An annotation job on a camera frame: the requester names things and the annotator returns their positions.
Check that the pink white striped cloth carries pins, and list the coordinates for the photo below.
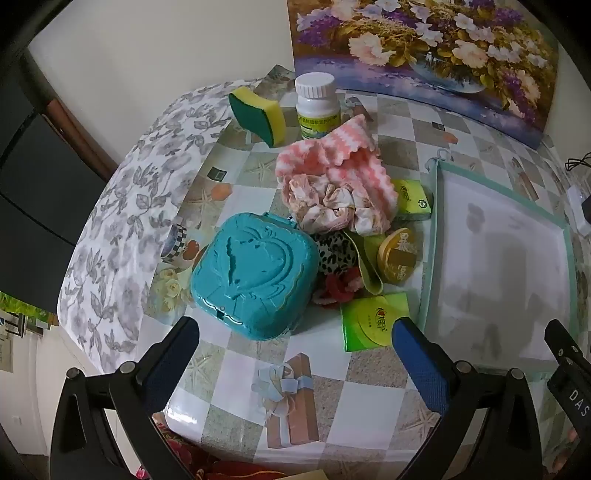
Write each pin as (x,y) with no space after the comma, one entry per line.
(348,153)

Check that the pink floral scrunchie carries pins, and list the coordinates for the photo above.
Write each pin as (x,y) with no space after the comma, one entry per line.
(320,206)

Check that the white power strip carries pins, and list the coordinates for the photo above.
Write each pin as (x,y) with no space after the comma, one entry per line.
(580,206)

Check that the teal plastic box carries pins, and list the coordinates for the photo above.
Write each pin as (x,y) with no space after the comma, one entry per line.
(257,275)

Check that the white pill bottle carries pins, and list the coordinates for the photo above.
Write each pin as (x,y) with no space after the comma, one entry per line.
(318,107)

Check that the yellow green sponge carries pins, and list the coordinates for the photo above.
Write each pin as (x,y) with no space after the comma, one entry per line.
(258,115)

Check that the white tray teal rim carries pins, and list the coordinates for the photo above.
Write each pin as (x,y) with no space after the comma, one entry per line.
(498,269)

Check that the flower painting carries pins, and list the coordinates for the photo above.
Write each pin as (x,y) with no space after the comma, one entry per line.
(491,61)

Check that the checkered printed table cover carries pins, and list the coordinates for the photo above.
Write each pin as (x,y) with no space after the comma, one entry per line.
(370,416)

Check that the grey floral tablecloth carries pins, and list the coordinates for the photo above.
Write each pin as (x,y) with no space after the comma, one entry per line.
(106,284)

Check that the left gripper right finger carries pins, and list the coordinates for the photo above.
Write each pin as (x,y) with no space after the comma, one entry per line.
(508,445)

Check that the leopard print scrunchie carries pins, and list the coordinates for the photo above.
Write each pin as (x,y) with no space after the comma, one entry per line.
(336,252)

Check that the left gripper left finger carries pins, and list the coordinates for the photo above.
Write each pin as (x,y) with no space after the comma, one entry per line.
(83,446)

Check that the round gold tin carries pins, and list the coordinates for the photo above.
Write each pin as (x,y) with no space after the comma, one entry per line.
(397,256)

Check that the red scrunchie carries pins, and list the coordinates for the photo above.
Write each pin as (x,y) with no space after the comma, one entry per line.
(332,290)

